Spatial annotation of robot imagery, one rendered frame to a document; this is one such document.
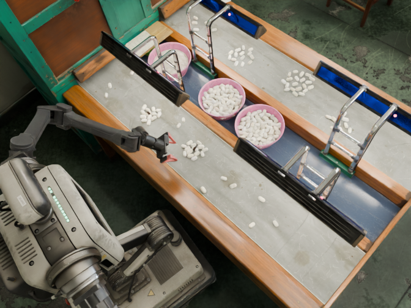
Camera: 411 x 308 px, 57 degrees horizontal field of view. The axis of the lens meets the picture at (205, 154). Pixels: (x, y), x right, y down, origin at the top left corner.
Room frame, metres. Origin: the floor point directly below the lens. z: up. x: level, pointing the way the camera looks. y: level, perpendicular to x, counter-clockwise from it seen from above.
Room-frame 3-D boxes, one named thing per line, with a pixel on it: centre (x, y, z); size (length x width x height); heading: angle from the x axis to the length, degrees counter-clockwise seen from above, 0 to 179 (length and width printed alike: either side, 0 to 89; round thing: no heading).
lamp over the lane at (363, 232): (0.57, -0.33, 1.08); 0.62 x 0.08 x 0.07; 36
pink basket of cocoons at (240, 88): (1.30, -0.15, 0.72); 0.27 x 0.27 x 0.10
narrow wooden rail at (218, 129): (1.07, -0.11, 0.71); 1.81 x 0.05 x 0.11; 36
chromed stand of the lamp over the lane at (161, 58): (1.39, 0.17, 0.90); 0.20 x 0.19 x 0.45; 36
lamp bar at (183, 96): (1.35, 0.24, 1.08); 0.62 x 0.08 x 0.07; 36
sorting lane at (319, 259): (0.96, 0.03, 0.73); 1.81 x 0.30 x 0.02; 36
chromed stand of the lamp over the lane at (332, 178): (0.61, -0.40, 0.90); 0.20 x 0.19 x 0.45; 36
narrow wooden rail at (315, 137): (1.26, -0.38, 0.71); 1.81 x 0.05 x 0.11; 36
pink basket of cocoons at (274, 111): (1.07, -0.31, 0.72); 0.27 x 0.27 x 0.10
